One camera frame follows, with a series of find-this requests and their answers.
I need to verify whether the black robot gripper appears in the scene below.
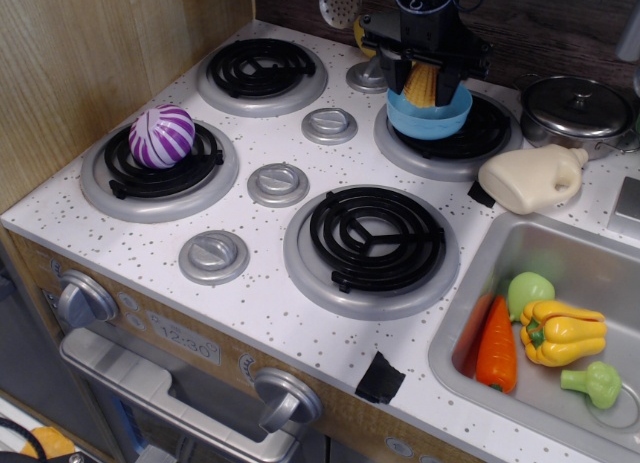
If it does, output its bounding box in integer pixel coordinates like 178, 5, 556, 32
360, 0, 492, 106

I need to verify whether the yellow toy corn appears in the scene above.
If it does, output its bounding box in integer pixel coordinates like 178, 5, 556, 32
403, 63, 439, 108

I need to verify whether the light blue plastic bowl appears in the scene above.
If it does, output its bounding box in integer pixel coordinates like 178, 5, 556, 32
387, 84, 473, 140

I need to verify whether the grey stove knob rear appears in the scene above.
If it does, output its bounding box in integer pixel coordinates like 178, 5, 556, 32
346, 58, 388, 94

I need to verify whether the grey stove knob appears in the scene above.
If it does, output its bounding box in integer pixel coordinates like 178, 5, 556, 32
247, 163, 310, 208
346, 58, 388, 94
178, 230, 250, 286
301, 108, 358, 145

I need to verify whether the yellow toy banana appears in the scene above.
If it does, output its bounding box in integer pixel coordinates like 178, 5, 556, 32
353, 17, 376, 59

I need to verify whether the back right black burner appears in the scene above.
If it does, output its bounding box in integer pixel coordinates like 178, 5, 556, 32
374, 92, 523, 182

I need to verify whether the black burner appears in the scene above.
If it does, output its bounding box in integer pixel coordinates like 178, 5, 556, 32
197, 38, 328, 118
80, 122, 239, 223
283, 185, 460, 321
374, 92, 523, 182

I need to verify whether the grey stove knob upper middle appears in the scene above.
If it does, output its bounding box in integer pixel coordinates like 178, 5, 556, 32
301, 108, 358, 145

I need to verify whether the metal perforated ladle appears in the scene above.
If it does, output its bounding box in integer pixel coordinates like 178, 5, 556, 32
319, 0, 361, 29

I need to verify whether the black tape patch by jug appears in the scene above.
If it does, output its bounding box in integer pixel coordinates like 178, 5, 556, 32
467, 181, 495, 208

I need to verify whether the cream toy jug bottle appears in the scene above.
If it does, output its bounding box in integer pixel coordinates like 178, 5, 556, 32
478, 144, 589, 215

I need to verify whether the back left black burner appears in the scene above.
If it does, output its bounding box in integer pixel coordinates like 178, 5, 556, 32
197, 38, 328, 118

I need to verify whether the steel pot with lid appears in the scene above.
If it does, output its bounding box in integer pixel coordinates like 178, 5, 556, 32
514, 74, 639, 160

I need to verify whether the front right black burner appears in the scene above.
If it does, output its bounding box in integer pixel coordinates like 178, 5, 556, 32
283, 185, 460, 321

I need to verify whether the grey stove knob centre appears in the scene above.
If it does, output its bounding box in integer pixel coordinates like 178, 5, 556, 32
247, 163, 310, 208

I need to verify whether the light green toy pear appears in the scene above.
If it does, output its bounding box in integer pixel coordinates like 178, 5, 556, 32
507, 272, 556, 322

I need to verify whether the stainless steel sink basin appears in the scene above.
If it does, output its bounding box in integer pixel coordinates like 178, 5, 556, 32
428, 214, 639, 462

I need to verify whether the purple striped toy onion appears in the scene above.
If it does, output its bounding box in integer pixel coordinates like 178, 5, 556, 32
128, 104, 195, 169

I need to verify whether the grey stove knob front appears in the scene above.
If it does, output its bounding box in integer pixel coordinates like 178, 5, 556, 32
178, 230, 250, 286

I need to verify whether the yellow toy bell pepper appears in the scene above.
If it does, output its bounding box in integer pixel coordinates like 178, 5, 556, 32
520, 300, 607, 367

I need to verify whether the orange toy carrot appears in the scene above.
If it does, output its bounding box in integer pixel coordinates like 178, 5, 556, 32
475, 295, 517, 393

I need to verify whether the front left black burner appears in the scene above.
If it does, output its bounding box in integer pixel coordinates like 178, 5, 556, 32
80, 122, 239, 223

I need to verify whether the black tape patch front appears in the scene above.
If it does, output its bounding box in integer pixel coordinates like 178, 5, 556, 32
355, 352, 406, 404

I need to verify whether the grey oven dial right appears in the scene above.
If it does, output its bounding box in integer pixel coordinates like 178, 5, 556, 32
254, 367, 323, 433

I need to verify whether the grey oven dial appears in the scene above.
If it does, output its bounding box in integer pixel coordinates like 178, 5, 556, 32
254, 367, 323, 433
57, 270, 119, 328

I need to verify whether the green toy broccoli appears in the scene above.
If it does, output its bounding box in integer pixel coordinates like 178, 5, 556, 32
560, 361, 622, 409

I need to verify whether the grey oven dial left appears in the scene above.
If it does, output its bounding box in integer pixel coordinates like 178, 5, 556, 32
57, 270, 119, 328

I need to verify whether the yellow object bottom left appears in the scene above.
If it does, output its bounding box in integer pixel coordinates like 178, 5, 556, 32
30, 427, 76, 458

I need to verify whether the grey oven door handle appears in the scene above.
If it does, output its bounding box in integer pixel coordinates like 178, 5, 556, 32
60, 328, 304, 462

